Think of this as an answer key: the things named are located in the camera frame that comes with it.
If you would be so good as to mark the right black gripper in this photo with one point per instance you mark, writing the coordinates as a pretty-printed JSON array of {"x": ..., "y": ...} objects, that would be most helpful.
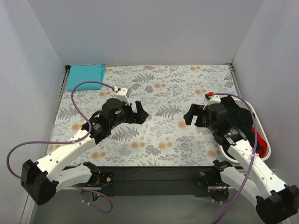
[{"x": 199, "y": 116}]

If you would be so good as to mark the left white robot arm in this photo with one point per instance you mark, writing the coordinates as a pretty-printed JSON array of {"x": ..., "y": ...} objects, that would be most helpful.
[{"x": 43, "y": 178}]

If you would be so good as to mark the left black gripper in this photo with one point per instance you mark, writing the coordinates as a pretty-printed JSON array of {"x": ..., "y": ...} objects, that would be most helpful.
[{"x": 133, "y": 112}]

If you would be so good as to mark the floral tablecloth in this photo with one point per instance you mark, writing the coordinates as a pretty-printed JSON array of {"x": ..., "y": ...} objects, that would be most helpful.
[{"x": 166, "y": 94}]

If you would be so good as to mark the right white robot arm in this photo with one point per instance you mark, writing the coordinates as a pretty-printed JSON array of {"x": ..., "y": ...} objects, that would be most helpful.
[{"x": 273, "y": 199}]

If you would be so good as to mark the white laundry basket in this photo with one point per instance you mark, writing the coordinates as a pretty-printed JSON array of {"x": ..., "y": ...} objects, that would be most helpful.
[{"x": 260, "y": 131}]

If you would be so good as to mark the folded teal t shirt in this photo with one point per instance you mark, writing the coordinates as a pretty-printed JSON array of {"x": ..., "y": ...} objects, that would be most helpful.
[{"x": 83, "y": 73}]

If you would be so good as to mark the aluminium frame rail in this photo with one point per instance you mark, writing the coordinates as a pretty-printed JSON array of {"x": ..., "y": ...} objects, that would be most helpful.
[{"x": 27, "y": 211}]

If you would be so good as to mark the black t shirt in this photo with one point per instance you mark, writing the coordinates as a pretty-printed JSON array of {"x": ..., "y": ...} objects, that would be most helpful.
[{"x": 239, "y": 117}]

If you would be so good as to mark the red t shirt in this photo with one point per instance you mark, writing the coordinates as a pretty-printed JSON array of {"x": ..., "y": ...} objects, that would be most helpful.
[{"x": 262, "y": 146}]

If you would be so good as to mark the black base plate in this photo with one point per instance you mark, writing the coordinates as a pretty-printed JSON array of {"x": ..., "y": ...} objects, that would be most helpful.
[{"x": 162, "y": 181}]

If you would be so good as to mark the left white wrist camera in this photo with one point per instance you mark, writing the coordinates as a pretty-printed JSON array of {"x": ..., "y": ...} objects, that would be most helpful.
[{"x": 123, "y": 95}]

